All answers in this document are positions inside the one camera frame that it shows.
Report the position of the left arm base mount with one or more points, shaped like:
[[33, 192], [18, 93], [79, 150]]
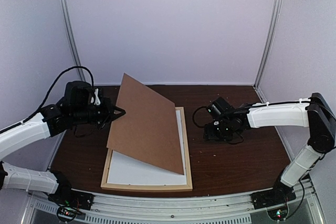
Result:
[[76, 199]]

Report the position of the brown backing board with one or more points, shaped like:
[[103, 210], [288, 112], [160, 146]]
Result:
[[148, 131]]

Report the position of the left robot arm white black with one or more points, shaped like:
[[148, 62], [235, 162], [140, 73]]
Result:
[[81, 104]]

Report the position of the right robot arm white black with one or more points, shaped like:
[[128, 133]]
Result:
[[312, 112]]

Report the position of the cat photo print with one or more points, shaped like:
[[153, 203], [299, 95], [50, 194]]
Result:
[[136, 174]]

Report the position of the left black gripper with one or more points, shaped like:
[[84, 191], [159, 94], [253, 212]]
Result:
[[108, 115]]

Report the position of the aluminium front rail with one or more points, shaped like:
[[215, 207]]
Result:
[[234, 208]]

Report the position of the right aluminium corner post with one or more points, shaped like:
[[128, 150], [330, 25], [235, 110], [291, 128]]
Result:
[[276, 9]]

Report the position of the aluminium corner post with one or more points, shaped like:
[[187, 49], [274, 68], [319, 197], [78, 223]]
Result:
[[70, 33], [276, 9]]

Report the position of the light wooden picture frame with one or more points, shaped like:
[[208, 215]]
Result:
[[147, 186]]

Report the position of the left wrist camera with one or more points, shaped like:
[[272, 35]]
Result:
[[94, 96]]

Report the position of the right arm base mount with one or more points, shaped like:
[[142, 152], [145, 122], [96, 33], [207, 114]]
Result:
[[269, 198]]

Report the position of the left aluminium corner post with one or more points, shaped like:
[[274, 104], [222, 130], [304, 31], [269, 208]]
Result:
[[70, 33]]

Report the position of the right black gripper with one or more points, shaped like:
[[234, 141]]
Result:
[[209, 134]]

